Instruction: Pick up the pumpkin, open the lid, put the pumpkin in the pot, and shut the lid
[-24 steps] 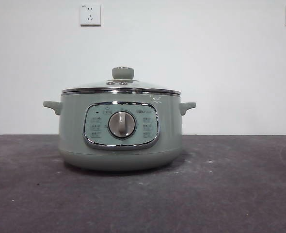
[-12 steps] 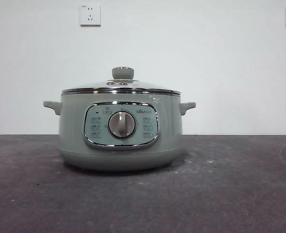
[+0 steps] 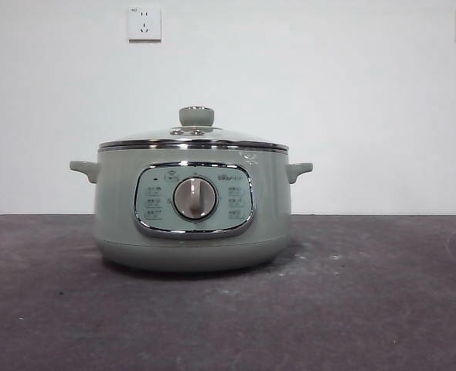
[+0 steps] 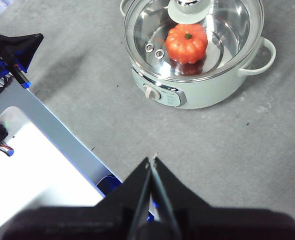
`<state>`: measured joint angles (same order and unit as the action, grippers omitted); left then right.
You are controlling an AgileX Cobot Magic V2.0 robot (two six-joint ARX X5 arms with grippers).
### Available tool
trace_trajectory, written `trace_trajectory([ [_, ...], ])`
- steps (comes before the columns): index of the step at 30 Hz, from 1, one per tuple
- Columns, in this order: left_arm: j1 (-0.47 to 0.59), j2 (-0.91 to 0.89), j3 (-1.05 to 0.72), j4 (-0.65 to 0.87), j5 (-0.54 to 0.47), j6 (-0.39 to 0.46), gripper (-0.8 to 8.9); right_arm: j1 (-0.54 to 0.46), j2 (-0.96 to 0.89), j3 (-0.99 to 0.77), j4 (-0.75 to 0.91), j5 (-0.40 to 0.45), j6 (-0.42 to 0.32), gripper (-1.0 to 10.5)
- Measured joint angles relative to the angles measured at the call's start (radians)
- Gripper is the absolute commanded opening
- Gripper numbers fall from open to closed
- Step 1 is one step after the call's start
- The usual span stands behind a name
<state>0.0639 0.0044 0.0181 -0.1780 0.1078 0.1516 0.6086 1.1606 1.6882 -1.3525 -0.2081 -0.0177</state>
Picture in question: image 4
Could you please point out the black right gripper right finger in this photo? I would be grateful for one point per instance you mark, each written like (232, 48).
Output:
(212, 222)

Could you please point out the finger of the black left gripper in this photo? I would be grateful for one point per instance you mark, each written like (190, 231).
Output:
(22, 47)

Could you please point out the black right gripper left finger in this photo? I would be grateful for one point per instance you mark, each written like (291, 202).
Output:
(107, 220)

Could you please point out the orange toy pumpkin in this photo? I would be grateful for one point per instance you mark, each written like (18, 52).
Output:
(187, 47)

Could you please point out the glass lid with green knob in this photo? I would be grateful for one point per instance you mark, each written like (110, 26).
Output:
(187, 11)

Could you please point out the pale green electric cooking pot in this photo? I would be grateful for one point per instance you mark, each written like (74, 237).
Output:
(207, 92)

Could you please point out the white base platform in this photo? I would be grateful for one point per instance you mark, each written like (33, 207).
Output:
(32, 180)

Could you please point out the silver metal frame beam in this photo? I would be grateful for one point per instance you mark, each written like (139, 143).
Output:
(50, 125)

